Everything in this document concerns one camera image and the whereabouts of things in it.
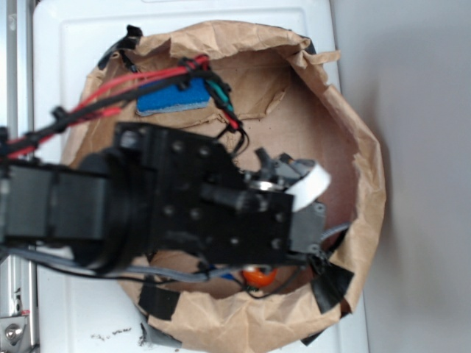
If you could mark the white plastic tray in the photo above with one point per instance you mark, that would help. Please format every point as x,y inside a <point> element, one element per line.
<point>69,38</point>

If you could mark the aluminium frame rail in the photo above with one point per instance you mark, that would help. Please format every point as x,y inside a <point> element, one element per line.
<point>19,307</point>

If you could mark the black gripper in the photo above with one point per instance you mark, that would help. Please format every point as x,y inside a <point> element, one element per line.
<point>197,201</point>

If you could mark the brown paper bag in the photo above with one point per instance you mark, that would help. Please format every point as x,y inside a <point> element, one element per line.
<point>280,91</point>

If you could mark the blue sponge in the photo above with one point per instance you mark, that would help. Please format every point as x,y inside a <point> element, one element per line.
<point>175,98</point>

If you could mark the orange plastic toy carrot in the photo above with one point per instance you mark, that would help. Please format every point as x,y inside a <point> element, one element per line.
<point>256,279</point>

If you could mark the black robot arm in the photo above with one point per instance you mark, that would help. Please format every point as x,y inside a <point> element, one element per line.
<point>94,209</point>

